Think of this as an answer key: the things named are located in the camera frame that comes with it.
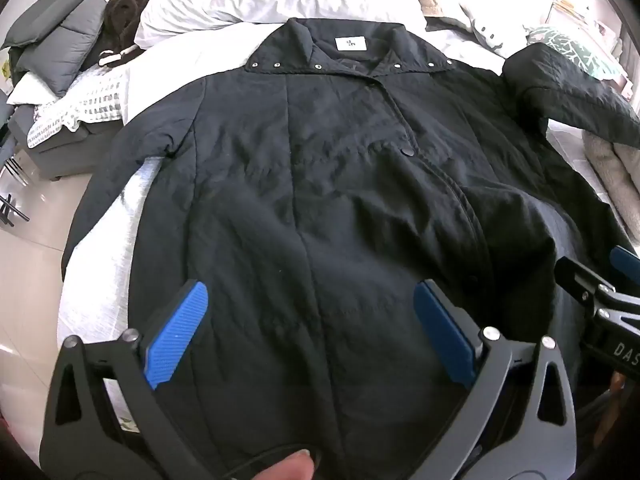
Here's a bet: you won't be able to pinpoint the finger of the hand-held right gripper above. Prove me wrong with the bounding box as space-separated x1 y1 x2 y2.
609 245 640 286
554 256 618 313

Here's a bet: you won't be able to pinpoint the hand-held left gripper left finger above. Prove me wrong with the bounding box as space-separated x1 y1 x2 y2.
39 281 211 480

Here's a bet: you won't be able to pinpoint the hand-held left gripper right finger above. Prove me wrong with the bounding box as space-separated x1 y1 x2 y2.
412 279 581 480

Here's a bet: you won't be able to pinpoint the black quilted coat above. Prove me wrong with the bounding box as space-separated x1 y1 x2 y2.
60 17 640 480

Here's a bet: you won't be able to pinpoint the person's left hand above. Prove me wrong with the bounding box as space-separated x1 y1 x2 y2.
245 447 322 480

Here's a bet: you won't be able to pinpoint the cream fleece blanket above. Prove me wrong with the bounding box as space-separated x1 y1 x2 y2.
581 131 640 227

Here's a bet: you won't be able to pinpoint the black metal chair legs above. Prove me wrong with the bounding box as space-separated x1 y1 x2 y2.
0 152 32 232

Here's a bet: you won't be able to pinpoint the grey upholstered bench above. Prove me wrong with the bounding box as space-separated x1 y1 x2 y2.
9 102 120 182

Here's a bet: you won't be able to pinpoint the green leaf pattern pillow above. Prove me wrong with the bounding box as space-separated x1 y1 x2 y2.
526 24 622 80

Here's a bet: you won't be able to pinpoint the white grey patterned cloth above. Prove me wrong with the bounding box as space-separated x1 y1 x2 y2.
26 66 130 150

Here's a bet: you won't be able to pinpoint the white printed pillow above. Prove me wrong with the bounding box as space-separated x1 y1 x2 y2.
434 0 568 59

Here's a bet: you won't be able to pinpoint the grey puffer jacket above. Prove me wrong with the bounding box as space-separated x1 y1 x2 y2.
1 0 110 88

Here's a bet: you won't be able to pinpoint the brown fleece garment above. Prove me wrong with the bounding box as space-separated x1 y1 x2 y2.
96 0 177 68

